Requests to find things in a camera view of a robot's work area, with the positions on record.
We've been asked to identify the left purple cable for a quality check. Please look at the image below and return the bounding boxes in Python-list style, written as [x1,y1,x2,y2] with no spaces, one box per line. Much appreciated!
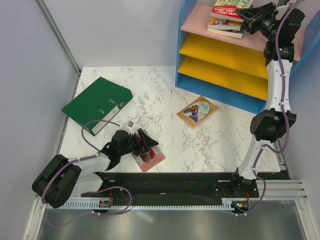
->
[39,119,133,227]

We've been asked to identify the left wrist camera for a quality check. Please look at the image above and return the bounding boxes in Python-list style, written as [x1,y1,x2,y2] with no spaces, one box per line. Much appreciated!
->
[126,120,134,133]

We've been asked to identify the colourful wooden bookshelf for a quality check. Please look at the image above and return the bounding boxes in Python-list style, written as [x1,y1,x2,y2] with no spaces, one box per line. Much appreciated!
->
[174,0,320,116]

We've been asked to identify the green lever arch binder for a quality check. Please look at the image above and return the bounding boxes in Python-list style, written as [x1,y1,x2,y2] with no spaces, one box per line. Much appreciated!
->
[62,77,133,136]

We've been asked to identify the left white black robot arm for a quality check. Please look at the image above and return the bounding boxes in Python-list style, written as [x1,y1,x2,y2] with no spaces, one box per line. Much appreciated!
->
[31,129,159,209]

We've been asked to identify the white slotted cable duct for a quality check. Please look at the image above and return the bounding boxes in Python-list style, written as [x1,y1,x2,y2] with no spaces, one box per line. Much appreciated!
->
[59,198,245,211]

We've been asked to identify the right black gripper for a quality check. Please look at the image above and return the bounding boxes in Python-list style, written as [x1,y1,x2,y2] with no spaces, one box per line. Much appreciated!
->
[234,1,279,41]

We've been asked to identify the purple Roald Dahl book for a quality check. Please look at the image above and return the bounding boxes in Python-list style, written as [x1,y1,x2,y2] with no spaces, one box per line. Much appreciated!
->
[208,16,242,31]

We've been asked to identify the blue Nineteen Eighty-Four book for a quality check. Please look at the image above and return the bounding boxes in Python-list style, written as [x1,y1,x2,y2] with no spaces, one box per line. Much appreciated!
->
[207,26,245,39]

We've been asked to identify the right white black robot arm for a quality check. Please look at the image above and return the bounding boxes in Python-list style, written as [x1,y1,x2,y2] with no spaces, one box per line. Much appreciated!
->
[229,0,305,197]

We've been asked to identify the aluminium corner post left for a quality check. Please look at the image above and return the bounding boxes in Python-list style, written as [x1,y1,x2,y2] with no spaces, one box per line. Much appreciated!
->
[34,0,82,76]

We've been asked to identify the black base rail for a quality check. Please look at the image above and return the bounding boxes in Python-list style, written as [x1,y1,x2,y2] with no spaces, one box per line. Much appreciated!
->
[81,172,260,206]

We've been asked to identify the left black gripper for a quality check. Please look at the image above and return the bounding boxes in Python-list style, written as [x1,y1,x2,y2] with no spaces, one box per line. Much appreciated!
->
[119,128,159,157]

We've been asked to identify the orange Hello book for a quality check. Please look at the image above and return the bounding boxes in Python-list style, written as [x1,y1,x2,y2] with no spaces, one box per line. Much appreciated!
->
[177,96,219,128]

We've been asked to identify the red Treehouse book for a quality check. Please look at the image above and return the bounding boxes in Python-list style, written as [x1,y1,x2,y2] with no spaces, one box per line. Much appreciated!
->
[210,0,253,22]

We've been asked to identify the red and pink castle book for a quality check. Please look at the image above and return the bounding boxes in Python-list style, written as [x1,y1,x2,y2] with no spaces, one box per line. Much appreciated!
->
[131,146,166,173]

